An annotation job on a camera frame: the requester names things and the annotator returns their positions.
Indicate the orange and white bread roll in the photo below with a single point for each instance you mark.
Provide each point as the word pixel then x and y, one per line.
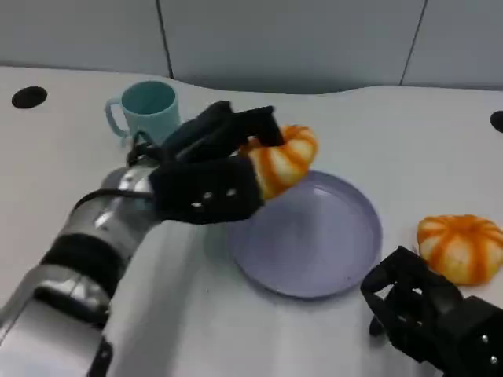
pixel 460 243
pixel 288 165

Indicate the lilac plate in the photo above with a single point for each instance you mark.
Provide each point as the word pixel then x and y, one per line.
pixel 314 243

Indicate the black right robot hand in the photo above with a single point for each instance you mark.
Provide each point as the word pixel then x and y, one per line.
pixel 440 322

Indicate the black round table grommet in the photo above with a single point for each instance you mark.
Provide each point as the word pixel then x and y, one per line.
pixel 497 121
pixel 29 97

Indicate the pale green mug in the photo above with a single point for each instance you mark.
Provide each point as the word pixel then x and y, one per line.
pixel 151 116

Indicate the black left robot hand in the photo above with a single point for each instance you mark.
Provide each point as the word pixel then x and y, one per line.
pixel 204 184

